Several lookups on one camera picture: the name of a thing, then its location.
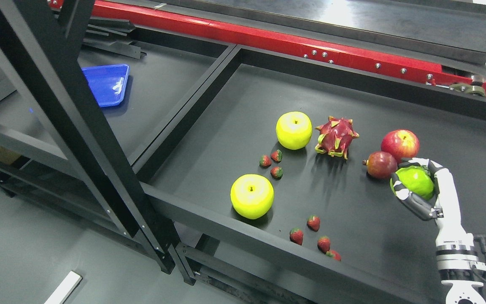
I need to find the red apple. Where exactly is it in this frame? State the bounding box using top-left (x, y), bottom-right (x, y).
top-left (381, 129), bottom-right (420, 163)

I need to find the strawberry lower right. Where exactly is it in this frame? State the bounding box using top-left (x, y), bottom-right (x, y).
top-left (317, 236), bottom-right (331, 253)

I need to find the lower yellow apple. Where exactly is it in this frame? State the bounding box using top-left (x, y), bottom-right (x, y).
top-left (230, 174), bottom-right (275, 220)

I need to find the strawberry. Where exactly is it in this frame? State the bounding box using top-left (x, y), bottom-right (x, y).
top-left (306, 215), bottom-right (321, 232)
top-left (317, 236), bottom-right (331, 253)
top-left (289, 227), bottom-right (304, 246)
top-left (270, 166), bottom-right (284, 180)
top-left (270, 149), bottom-right (283, 163)
top-left (259, 155), bottom-right (272, 168)

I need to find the strawberry top left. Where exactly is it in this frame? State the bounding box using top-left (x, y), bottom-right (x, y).
top-left (259, 155), bottom-right (272, 168)

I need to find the red metal beam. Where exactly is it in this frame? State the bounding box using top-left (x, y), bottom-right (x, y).
top-left (47, 0), bottom-right (486, 98)

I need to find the strawberry top right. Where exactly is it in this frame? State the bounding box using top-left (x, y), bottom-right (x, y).
top-left (270, 149), bottom-right (283, 163)

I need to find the black metal shelf rack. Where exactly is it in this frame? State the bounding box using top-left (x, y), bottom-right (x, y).
top-left (0, 0), bottom-right (486, 304)

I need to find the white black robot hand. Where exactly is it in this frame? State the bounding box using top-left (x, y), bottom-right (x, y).
top-left (390, 157), bottom-right (474, 247)

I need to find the pink dragon fruit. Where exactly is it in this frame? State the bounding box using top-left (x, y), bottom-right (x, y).
top-left (314, 116), bottom-right (359, 160)

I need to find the strawberry middle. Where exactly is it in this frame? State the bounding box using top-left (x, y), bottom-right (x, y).
top-left (270, 166), bottom-right (284, 180)

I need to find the yellow apple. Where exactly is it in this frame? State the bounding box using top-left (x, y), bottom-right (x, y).
top-left (275, 111), bottom-right (313, 150)
top-left (230, 174), bottom-right (275, 220)

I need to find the blue plastic tray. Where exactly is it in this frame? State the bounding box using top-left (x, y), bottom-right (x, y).
top-left (81, 64), bottom-right (130, 108)

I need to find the strawberry lower upper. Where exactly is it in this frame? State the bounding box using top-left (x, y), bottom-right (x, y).
top-left (306, 215), bottom-right (321, 232)

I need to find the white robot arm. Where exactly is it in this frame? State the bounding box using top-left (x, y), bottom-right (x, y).
top-left (435, 233), bottom-right (486, 304)

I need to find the green apple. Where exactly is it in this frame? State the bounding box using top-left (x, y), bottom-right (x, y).
top-left (390, 166), bottom-right (435, 201)

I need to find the strawberry lower left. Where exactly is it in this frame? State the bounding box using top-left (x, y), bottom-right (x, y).
top-left (289, 227), bottom-right (304, 246)

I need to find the upper yellow apple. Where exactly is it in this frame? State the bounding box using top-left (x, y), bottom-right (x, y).
top-left (275, 111), bottom-right (313, 150)

